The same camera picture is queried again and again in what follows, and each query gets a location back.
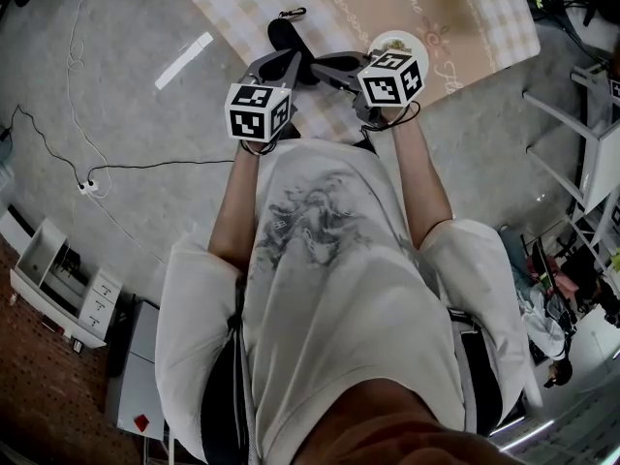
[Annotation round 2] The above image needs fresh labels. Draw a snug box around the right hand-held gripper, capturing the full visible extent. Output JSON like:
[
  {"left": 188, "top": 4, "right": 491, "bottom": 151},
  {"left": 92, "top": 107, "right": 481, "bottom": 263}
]
[{"left": 309, "top": 50, "right": 425, "bottom": 126}]

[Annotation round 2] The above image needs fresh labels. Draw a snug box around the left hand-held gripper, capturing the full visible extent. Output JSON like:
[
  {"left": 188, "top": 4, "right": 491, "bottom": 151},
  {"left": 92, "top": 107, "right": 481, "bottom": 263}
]
[{"left": 224, "top": 48, "right": 303, "bottom": 143}]

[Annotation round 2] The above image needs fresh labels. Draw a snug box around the black glasses case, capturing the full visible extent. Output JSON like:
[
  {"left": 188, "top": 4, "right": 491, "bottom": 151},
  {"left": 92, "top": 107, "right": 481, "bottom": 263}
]
[{"left": 266, "top": 7, "right": 322, "bottom": 86}]

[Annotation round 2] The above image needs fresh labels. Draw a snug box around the person's right forearm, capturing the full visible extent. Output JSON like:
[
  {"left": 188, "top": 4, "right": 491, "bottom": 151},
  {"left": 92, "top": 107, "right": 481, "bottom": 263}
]
[{"left": 389, "top": 104, "right": 454, "bottom": 251}]

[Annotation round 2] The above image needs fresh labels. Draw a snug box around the person's left forearm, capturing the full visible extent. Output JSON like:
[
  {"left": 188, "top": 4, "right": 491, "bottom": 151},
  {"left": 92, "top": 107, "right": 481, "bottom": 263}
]
[{"left": 207, "top": 140, "right": 265, "bottom": 273}]

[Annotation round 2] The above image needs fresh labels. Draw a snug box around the white plate of seeds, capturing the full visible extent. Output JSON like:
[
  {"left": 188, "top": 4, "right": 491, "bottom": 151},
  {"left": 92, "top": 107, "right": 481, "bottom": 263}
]
[{"left": 366, "top": 30, "right": 430, "bottom": 81}]

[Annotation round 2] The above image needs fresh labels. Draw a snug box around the person's torso in white shirt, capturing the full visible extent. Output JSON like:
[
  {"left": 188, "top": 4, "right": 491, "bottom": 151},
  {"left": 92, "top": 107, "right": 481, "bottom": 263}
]
[{"left": 154, "top": 138, "right": 543, "bottom": 465}]

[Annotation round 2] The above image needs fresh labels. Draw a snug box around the white shelf rack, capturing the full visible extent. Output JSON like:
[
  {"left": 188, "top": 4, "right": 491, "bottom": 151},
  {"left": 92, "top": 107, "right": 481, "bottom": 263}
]
[{"left": 522, "top": 63, "right": 620, "bottom": 280}]

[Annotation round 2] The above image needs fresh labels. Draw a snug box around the white drawer cabinet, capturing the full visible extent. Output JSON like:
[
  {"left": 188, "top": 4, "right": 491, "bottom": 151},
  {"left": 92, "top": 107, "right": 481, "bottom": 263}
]
[{"left": 9, "top": 218, "right": 123, "bottom": 349}]

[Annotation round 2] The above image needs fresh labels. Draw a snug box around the grey box with red tag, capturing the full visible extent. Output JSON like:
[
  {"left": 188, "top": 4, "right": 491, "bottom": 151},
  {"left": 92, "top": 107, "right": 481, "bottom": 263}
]
[{"left": 106, "top": 300, "right": 166, "bottom": 440}]

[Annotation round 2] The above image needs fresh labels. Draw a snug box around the black cable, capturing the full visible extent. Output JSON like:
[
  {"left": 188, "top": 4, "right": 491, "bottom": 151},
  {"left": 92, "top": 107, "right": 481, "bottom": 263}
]
[{"left": 0, "top": 104, "right": 236, "bottom": 189}]

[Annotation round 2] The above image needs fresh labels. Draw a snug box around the white cable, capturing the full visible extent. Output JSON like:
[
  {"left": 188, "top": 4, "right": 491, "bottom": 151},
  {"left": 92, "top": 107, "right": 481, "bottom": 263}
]
[{"left": 65, "top": 0, "right": 169, "bottom": 265}]

